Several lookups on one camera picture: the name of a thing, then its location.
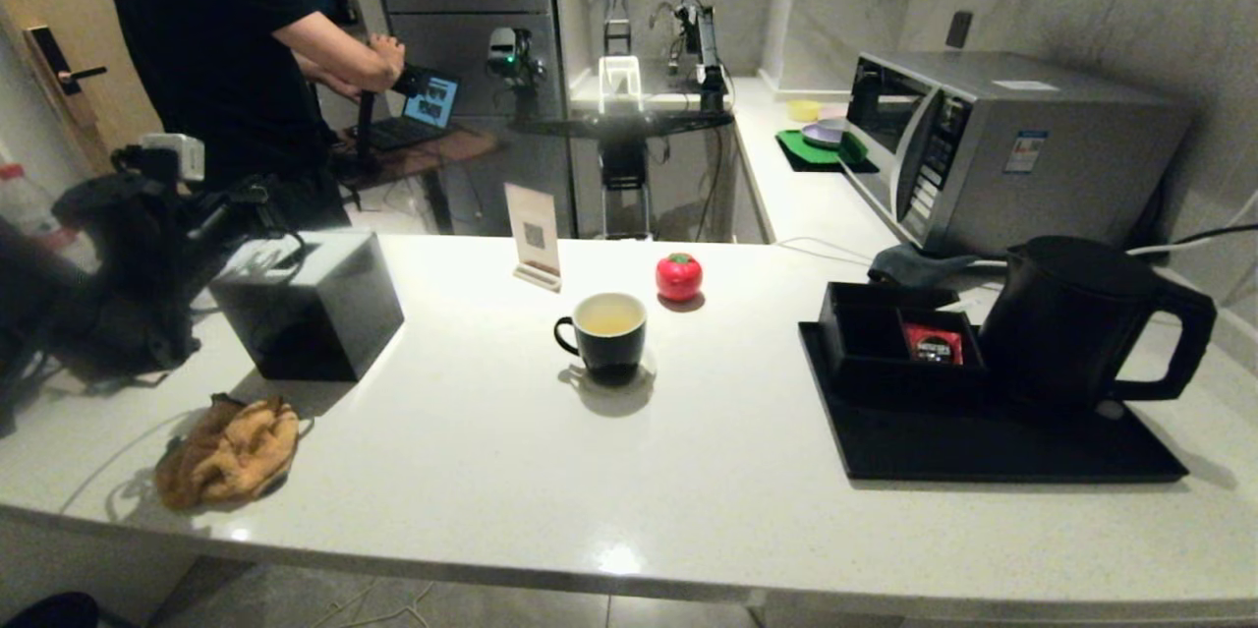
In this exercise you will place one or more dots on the person in black shirt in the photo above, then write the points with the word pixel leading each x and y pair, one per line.
pixel 206 38

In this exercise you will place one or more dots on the black rectangular tray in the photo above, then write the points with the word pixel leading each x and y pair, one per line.
pixel 934 441

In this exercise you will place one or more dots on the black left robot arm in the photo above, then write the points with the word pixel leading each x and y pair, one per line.
pixel 118 314

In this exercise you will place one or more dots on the robot arm green light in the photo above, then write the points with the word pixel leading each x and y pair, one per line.
pixel 506 51

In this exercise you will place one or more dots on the black wall socket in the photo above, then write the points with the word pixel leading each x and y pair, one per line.
pixel 960 28

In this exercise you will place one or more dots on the green silicone mat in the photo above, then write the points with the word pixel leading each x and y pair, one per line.
pixel 806 151

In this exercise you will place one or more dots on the black electric kettle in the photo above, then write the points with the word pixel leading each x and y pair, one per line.
pixel 1066 323

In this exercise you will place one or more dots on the black compartment organizer box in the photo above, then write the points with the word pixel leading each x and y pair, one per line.
pixel 865 343

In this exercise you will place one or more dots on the clear bottle red cap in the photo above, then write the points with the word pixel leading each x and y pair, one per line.
pixel 25 210

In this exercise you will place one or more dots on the robot torso column lit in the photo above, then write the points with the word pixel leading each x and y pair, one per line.
pixel 621 81

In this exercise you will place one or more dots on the orange crumpled cloth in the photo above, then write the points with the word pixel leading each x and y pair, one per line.
pixel 231 456

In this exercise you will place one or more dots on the black tissue box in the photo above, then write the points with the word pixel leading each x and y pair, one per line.
pixel 314 323

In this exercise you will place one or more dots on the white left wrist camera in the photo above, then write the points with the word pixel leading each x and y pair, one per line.
pixel 175 158

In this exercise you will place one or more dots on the open black laptop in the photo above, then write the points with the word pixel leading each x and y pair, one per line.
pixel 432 107

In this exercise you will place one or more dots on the brown wooden desk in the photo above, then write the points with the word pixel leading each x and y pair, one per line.
pixel 442 154

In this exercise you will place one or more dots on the silver microwave oven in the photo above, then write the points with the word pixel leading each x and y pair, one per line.
pixel 1042 191

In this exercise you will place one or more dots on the chrome kitchen faucet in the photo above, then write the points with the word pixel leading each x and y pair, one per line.
pixel 660 17

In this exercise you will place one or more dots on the yellow bowl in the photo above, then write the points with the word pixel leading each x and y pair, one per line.
pixel 804 110

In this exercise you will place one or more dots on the black white robot arm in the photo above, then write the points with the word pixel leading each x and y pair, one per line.
pixel 703 43

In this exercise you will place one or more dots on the QR code sign stand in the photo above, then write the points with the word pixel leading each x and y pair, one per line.
pixel 534 230

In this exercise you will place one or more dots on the red tomato-shaped timer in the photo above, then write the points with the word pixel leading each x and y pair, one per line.
pixel 678 277

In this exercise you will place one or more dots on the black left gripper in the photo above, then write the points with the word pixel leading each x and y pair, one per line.
pixel 201 250

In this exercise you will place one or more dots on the black mug white inside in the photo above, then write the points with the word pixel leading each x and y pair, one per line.
pixel 609 348

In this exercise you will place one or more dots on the red coffee sachet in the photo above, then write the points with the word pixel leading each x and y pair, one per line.
pixel 937 345

